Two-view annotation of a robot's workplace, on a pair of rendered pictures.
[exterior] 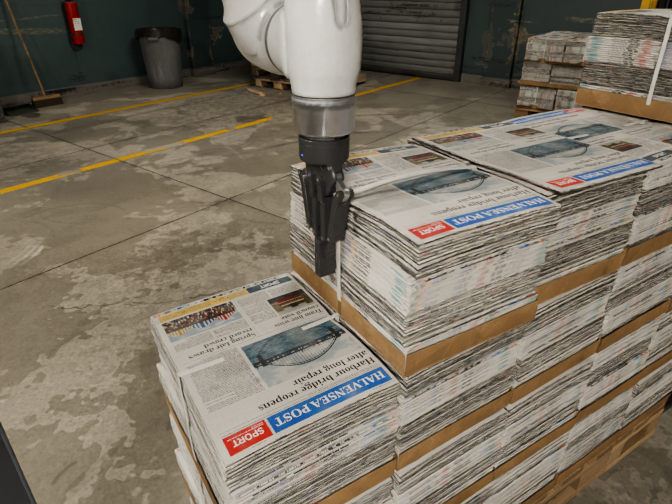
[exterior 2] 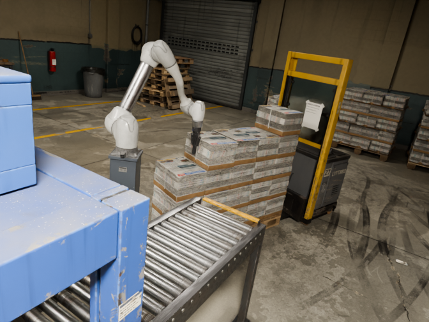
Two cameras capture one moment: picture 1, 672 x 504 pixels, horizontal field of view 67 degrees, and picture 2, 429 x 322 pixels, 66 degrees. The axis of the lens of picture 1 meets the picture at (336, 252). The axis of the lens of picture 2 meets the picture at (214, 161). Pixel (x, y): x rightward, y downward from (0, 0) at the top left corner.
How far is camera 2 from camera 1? 1.99 m
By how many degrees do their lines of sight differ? 12
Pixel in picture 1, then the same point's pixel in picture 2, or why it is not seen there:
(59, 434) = not seen: hidden behind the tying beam
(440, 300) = (214, 157)
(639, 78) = (266, 121)
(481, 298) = (223, 159)
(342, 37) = (202, 112)
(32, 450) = not seen: hidden behind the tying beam
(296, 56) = (194, 114)
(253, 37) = (186, 108)
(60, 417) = not seen: hidden behind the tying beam
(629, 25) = (264, 109)
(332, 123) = (198, 124)
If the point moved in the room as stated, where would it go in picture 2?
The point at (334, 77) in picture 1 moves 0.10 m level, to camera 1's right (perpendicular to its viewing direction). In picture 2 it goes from (200, 117) to (212, 119)
